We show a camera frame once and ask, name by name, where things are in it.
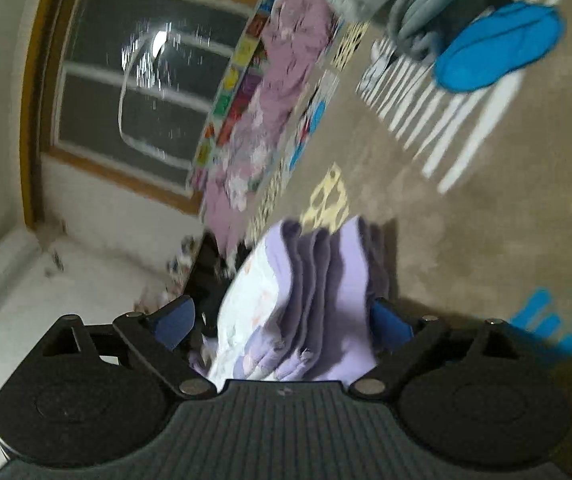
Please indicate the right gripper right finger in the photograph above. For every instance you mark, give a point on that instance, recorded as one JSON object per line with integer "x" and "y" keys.
{"x": 388, "y": 330}

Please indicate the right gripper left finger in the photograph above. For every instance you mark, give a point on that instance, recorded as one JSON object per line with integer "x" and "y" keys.
{"x": 171, "y": 324}

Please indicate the white purple floral garment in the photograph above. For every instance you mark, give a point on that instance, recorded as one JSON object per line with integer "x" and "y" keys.
{"x": 298, "y": 308}

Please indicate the beige cartoon carpet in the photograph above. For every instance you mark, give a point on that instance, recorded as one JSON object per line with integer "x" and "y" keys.
{"x": 474, "y": 191}

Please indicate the white air conditioner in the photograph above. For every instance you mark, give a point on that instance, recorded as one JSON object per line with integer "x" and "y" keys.
{"x": 18, "y": 249}

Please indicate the colourful alphabet foam border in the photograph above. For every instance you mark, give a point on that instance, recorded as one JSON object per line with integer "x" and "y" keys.
{"x": 243, "y": 75}

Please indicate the wood framed window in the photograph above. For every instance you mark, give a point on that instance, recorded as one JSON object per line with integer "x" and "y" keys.
{"x": 70, "y": 91}

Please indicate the purple floral quilt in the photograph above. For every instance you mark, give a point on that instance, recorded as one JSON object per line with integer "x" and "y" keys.
{"x": 297, "y": 33}

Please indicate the white curved tube frame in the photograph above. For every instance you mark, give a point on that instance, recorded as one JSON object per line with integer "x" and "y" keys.
{"x": 170, "y": 78}

